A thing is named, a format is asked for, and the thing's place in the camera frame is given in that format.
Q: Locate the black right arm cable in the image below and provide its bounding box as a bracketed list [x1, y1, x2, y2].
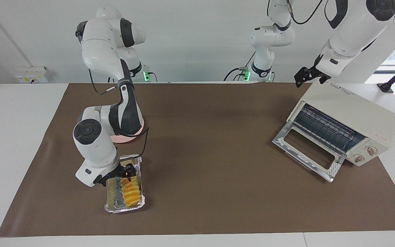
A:
[88, 68, 150, 159]

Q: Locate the glass oven door metal frame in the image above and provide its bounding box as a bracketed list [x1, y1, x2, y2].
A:
[272, 120, 346, 183]

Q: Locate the pink round plate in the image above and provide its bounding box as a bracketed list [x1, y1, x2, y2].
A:
[110, 118, 149, 144]

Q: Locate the sliced yellow bread loaf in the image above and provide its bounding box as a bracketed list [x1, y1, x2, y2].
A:
[121, 178, 142, 208]

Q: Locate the aluminium foil tray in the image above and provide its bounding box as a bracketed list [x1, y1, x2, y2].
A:
[104, 154, 146, 214]

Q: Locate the metal oven wire rack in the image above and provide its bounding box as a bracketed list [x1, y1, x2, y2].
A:
[294, 104, 367, 153]

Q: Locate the brown table mat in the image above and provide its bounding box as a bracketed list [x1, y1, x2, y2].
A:
[0, 82, 395, 237]

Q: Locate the black base cable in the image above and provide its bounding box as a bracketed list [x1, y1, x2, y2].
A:
[223, 51, 256, 82]

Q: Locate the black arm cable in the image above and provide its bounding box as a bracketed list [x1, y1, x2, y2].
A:
[286, 0, 325, 26]
[88, 68, 150, 159]

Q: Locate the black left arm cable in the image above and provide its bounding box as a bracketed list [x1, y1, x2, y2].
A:
[286, 0, 325, 26]

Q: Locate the cream white toaster oven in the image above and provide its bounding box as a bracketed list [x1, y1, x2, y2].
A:
[287, 81, 395, 167]

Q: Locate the white wall outlet box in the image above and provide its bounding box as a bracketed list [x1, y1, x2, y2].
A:
[15, 66, 49, 84]

